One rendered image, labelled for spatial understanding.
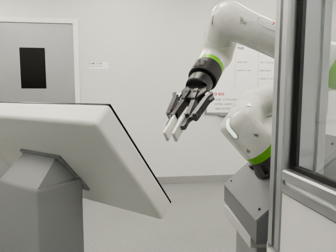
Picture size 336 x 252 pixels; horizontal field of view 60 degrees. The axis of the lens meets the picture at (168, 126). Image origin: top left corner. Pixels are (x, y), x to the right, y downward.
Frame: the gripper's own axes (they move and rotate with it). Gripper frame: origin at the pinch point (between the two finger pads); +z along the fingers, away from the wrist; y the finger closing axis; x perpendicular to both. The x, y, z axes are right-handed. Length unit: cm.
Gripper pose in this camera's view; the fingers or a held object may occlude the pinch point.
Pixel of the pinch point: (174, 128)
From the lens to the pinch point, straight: 77.0
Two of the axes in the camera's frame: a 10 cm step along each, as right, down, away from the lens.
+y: 8.4, 0.5, -5.4
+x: 3.5, 7.1, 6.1
